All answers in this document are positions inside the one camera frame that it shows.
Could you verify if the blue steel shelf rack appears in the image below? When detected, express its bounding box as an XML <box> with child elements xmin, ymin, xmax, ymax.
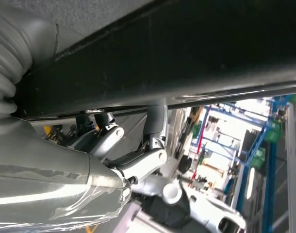
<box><xmin>232</xmin><ymin>95</ymin><xmax>293</xmax><ymax>233</ymax></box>
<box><xmin>190</xmin><ymin>102</ymin><xmax>251</xmax><ymax>162</ymax></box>

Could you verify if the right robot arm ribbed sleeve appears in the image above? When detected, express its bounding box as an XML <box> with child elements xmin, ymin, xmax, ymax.
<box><xmin>0</xmin><ymin>4</ymin><xmax>58</xmax><ymax>129</ymax></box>

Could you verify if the green plastic crate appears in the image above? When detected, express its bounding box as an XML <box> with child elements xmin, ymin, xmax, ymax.
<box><xmin>192</xmin><ymin>121</ymin><xmax>202</xmax><ymax>139</ymax></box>
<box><xmin>250</xmin><ymin>147</ymin><xmax>267</xmax><ymax>170</ymax></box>
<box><xmin>263</xmin><ymin>119</ymin><xmax>282</xmax><ymax>144</ymax></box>

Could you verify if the red barrier belt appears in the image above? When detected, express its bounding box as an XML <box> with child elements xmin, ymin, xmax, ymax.
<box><xmin>190</xmin><ymin>106</ymin><xmax>211</xmax><ymax>183</ymax></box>

